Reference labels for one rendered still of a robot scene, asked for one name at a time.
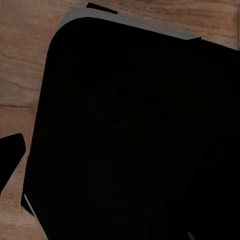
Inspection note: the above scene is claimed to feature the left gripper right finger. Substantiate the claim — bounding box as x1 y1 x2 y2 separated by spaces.
224 133 240 173

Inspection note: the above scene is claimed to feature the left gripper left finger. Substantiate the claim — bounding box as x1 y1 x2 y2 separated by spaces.
0 133 26 193

